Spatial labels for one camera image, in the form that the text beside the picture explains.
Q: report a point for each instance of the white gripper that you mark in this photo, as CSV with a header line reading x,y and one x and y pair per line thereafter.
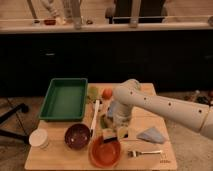
x,y
121,118

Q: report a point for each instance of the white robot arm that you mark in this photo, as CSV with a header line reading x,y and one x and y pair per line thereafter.
x,y
127,95

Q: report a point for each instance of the red bowl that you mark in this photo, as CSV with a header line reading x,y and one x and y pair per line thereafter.
x,y
104,154

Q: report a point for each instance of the purple bowl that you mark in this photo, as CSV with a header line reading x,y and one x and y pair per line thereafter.
x,y
77,136

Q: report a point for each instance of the green pepper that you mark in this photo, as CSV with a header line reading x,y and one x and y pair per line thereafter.
x,y
106,123

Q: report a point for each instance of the blue sponge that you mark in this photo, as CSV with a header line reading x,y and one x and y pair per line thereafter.
x,y
110,110

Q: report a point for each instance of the silver fork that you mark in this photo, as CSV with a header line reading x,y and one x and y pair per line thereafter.
x,y
135,153

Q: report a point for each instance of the blue folded cloth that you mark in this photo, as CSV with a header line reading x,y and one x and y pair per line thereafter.
x,y
152,135

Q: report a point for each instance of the orange tomato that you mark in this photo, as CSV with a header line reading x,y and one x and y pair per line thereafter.
x,y
107,93

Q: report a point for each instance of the green lettuce toy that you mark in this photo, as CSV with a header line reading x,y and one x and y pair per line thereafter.
x,y
92,93

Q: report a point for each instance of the green plastic tray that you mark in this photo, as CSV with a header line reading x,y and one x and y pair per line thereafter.
x,y
65,100

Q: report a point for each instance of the white cup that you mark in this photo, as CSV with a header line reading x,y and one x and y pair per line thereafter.
x,y
39,138

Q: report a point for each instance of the black chair base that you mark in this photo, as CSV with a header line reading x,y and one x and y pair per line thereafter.
x,y
9,120

